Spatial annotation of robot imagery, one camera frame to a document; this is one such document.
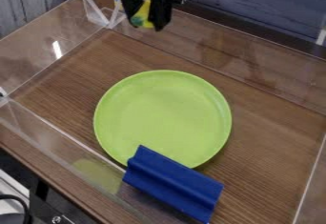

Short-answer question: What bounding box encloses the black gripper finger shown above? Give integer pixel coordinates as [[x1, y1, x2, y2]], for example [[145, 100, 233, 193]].
[[150, 0, 174, 31], [122, 0, 148, 28]]

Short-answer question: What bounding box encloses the yellow toy banana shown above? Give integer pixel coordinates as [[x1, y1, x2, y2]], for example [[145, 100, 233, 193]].
[[130, 0, 154, 29]]

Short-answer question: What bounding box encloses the green round plate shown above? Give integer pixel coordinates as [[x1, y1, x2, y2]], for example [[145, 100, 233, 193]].
[[94, 70, 232, 168]]

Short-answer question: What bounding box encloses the blue plastic block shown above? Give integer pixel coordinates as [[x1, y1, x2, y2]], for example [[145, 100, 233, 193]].
[[122, 145, 225, 224]]

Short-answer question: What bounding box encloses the clear acrylic enclosure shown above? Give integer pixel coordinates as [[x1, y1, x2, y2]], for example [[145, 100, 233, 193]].
[[0, 0, 326, 224]]

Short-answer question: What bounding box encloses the black cable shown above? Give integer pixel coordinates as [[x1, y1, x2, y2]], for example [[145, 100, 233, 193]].
[[0, 194, 34, 224]]

